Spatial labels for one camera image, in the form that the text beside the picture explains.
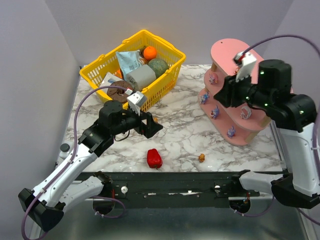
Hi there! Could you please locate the red bell pepper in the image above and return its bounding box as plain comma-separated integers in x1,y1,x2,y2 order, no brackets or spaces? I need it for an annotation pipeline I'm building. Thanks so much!
146,148,163,169

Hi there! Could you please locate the purple bunny toy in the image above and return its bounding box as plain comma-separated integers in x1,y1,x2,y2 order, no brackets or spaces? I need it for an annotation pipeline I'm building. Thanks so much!
226,126,236,139

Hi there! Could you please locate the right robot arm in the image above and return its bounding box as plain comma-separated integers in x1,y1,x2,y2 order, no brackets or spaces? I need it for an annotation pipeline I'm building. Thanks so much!
214,59,320,209

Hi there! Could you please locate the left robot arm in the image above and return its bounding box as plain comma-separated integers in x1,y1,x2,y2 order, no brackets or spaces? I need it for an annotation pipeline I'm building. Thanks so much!
18,100,163,232

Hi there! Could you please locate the pink three-tier shelf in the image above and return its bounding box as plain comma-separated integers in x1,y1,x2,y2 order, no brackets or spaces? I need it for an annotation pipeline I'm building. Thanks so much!
198,38,271,146

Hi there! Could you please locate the grey paper towel roll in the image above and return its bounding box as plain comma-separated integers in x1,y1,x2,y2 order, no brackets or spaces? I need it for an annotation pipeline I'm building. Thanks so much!
125,64,157,91

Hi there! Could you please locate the orange fruit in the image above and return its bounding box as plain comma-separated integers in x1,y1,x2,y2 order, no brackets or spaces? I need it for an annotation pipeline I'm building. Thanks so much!
116,69,123,78
143,46,158,61

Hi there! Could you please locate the yellow plastic shopping basket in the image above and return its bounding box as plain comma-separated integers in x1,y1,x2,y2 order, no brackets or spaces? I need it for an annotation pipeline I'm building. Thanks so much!
79,29,186,112

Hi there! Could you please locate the green melon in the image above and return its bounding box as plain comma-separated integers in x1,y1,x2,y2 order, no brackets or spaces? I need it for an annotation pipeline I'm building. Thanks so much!
148,58,169,78

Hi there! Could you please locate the light blue chips bag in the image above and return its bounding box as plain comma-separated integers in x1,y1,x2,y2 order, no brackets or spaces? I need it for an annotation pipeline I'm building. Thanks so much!
115,50,144,78

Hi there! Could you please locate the white bottle black cap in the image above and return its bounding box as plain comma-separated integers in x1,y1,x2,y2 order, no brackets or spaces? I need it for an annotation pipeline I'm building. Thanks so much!
59,142,74,160

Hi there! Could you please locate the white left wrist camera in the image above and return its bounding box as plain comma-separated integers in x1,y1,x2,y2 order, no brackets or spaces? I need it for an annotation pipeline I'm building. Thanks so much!
124,88,147,116

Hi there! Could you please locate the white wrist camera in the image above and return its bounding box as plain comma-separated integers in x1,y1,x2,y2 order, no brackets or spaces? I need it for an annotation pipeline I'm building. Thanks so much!
233,51,257,82
124,88,147,116

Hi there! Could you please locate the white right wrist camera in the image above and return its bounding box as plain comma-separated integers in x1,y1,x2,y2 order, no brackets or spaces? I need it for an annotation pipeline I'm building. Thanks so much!
233,51,257,82

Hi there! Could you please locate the white package blue handle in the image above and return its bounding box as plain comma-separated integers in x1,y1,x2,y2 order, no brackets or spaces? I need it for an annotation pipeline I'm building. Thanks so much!
99,72,122,88

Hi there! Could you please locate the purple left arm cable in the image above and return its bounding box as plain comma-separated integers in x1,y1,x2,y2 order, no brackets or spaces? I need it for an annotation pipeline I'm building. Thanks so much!
21,85,132,240

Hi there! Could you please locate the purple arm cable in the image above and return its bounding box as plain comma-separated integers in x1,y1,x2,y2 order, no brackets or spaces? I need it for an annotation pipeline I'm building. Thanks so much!
241,34,320,226
21,85,132,240

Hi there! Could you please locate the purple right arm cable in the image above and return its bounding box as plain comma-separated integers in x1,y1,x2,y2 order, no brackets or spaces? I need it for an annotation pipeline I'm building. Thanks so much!
241,34,320,226

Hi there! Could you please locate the black mounting rail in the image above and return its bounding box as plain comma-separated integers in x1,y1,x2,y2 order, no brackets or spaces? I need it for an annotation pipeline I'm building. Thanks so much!
82,171,261,210

